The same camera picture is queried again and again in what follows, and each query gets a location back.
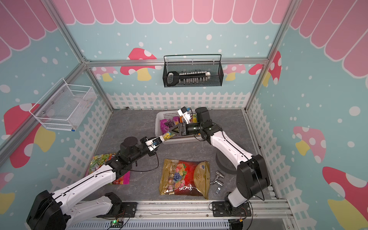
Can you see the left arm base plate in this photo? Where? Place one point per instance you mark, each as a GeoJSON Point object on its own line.
{"type": "Point", "coordinates": [122, 210]}

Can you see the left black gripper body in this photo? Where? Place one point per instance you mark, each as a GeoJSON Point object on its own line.
{"type": "Point", "coordinates": [143, 141]}

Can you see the white wire wall basket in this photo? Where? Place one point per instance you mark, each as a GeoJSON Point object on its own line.
{"type": "Point", "coordinates": [64, 106]}

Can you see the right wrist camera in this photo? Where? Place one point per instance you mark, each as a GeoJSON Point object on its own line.
{"type": "Point", "coordinates": [184, 113]}

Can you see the small circuit board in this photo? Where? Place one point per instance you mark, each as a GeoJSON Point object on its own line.
{"type": "Point", "coordinates": [116, 224]}

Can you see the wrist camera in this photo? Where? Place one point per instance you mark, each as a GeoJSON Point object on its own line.
{"type": "Point", "coordinates": [154, 143]}
{"type": "Point", "coordinates": [184, 113]}

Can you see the black socket tool set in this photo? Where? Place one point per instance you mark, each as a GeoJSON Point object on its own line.
{"type": "Point", "coordinates": [174, 78]}

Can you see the silver metal clamp parts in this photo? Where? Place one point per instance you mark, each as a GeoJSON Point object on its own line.
{"type": "Point", "coordinates": [218, 181]}

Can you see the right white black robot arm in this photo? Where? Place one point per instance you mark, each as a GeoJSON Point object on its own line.
{"type": "Point", "coordinates": [251, 171]}

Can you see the black wire wall basket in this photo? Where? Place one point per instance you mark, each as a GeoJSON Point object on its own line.
{"type": "Point", "coordinates": [193, 70]}

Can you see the purple grape candy bag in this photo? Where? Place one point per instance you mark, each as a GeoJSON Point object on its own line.
{"type": "Point", "coordinates": [167, 124]}

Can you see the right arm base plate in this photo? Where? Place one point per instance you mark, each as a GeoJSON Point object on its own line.
{"type": "Point", "coordinates": [225, 209]}

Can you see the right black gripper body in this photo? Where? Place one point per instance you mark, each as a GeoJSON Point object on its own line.
{"type": "Point", "coordinates": [191, 129]}

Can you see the white plastic basket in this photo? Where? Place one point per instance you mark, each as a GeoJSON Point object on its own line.
{"type": "Point", "coordinates": [176, 139]}

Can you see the green candy bag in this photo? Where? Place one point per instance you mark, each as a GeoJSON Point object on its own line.
{"type": "Point", "coordinates": [168, 135]}

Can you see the pink fruit chewy candy bag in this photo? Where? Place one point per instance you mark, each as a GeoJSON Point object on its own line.
{"type": "Point", "coordinates": [98, 160]}

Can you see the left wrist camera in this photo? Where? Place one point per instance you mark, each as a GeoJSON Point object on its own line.
{"type": "Point", "coordinates": [154, 143]}

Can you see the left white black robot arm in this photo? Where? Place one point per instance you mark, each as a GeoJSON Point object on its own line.
{"type": "Point", "coordinates": [63, 208]}

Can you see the large gold red candy bag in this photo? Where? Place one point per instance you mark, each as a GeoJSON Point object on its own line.
{"type": "Point", "coordinates": [185, 178]}

